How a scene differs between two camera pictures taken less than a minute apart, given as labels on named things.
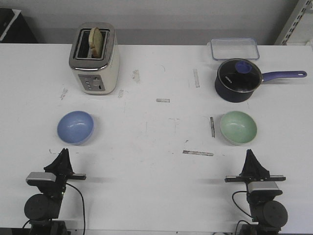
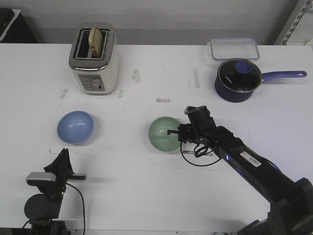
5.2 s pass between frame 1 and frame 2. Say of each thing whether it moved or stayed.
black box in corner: stayed
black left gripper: stayed
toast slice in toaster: stayed
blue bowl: stayed
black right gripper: moved
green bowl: moved
